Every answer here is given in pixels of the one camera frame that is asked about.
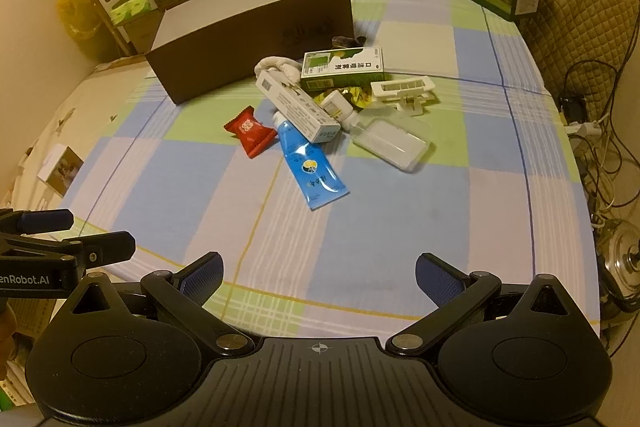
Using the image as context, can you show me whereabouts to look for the blue hand cream tube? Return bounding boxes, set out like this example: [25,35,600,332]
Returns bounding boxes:
[272,112,349,210]

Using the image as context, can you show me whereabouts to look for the tangled black cables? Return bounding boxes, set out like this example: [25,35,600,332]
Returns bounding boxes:
[554,56,640,228]

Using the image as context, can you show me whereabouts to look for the red candy packet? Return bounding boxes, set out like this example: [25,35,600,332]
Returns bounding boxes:
[224,106,278,158]

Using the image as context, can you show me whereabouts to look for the small photo box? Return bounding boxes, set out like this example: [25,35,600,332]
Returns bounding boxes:
[38,144,84,196]

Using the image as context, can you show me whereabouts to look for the clear plastic blister tray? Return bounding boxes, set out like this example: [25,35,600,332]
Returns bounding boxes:
[348,108,431,172]

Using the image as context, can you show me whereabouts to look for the yellow snack packet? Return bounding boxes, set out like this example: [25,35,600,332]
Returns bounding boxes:
[311,86,372,109]

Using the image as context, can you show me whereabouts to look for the steel pot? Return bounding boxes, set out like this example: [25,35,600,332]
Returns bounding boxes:
[596,219,639,313]

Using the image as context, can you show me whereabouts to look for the green white spray box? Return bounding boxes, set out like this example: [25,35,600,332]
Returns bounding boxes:
[299,46,385,92]

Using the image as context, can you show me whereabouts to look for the quilted beige chair back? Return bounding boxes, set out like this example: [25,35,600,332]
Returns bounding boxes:
[518,0,639,120]

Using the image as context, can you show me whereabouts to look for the white power strip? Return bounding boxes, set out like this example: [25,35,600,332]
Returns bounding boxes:
[564,121,602,139]

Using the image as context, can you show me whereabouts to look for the person left hand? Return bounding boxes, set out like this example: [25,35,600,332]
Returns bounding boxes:
[0,306,17,381]

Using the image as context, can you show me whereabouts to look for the beige cartoon blanket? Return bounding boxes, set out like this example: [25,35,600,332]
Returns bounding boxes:
[1,57,150,210]

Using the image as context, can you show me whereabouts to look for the long white medicine box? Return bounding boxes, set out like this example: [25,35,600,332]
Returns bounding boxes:
[256,69,341,144]

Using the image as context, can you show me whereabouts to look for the white sock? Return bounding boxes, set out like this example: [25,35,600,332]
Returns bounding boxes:
[254,56,302,83]

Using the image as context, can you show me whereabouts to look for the white plastic clip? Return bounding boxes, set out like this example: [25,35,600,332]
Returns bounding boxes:
[371,76,435,116]

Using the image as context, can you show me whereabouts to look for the white pill bottle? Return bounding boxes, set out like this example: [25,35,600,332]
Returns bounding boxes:
[320,90,357,130]

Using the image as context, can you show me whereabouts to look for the brown cardboard storage box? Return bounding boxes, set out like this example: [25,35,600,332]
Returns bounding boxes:
[145,0,354,105]

